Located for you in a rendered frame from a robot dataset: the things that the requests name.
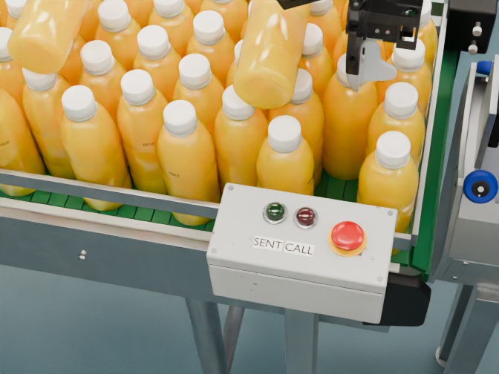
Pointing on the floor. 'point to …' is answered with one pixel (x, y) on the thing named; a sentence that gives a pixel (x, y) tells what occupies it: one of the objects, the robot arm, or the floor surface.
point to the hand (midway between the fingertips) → (353, 67)
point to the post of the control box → (301, 341)
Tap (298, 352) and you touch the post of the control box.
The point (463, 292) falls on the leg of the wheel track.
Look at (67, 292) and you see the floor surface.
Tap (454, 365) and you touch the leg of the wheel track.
